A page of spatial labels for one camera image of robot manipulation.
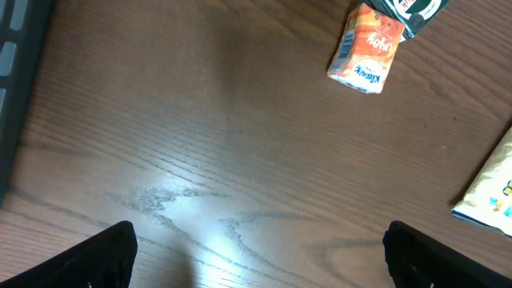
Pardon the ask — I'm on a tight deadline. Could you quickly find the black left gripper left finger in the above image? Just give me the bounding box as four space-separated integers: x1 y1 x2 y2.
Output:
1 221 138 288

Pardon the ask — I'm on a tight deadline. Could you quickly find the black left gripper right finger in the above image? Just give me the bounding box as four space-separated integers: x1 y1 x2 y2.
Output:
382 221 511 288

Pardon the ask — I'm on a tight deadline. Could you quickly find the orange tissue pack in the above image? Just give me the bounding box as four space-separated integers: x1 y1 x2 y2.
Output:
326 3 405 94

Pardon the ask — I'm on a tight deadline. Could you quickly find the dark green small box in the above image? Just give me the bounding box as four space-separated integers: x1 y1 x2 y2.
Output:
363 0 450 42

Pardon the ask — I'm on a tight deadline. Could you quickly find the grey plastic basket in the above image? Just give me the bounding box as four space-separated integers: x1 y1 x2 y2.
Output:
1 0 52 198

